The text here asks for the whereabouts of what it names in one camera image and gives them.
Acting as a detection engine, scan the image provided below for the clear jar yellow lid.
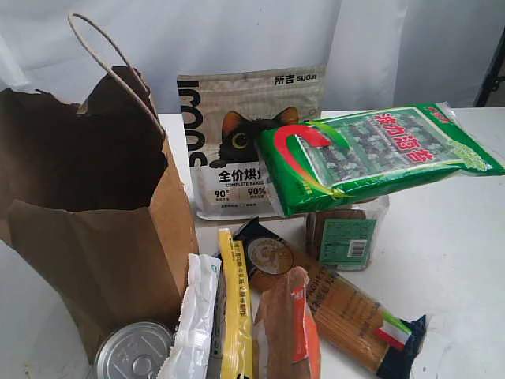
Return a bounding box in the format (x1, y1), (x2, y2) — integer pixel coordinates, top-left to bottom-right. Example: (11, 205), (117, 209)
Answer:
(305, 195), (390, 271)

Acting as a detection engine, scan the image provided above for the white snack packet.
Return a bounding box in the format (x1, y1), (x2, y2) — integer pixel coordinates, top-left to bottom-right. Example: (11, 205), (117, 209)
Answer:
(157, 254), (221, 378)

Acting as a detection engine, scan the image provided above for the green seaweed package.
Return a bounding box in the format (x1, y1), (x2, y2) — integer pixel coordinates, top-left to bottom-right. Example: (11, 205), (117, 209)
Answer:
(256, 103), (504, 216)

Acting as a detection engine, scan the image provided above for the black metal stand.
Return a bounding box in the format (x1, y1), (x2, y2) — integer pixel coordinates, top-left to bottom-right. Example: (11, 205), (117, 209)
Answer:
(474, 50), (504, 107)

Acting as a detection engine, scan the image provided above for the orange brown snack packet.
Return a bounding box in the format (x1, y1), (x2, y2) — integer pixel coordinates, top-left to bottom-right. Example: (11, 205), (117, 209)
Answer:
(252, 266), (321, 378)

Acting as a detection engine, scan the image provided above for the brown paper bag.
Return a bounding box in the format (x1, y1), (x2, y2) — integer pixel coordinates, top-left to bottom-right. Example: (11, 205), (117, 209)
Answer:
(0, 12), (200, 361)

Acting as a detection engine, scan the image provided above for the silver tin can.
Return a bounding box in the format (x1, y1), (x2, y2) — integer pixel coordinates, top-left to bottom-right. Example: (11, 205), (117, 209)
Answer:
(94, 321), (174, 379)

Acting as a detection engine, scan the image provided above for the beige cat food pouch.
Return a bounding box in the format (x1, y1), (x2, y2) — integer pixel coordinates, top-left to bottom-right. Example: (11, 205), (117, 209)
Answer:
(177, 66), (326, 220)

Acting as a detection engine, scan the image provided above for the yellow snack packet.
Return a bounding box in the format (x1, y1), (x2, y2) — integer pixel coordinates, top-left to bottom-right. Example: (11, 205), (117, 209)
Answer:
(218, 228), (254, 378)

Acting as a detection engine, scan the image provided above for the spaghetti package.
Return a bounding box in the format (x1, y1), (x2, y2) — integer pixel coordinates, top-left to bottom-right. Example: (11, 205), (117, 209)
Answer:
(234, 218), (427, 378)

